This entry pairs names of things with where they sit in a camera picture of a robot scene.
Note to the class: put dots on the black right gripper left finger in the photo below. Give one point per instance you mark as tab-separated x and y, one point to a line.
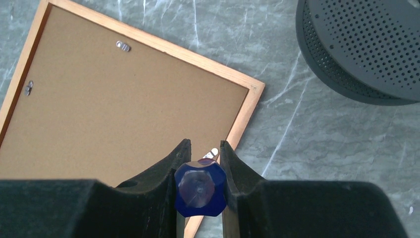
140	207

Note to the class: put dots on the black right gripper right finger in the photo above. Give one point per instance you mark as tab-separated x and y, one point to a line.
262	208

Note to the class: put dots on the blue red screwdriver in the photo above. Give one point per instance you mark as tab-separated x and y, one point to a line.
200	188

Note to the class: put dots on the orange wooden picture frame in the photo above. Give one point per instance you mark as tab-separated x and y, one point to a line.
96	111

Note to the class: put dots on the black filament spool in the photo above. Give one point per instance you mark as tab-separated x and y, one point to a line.
365	50

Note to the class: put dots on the metal frame clip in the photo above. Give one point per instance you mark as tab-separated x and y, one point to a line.
123	46
28	88

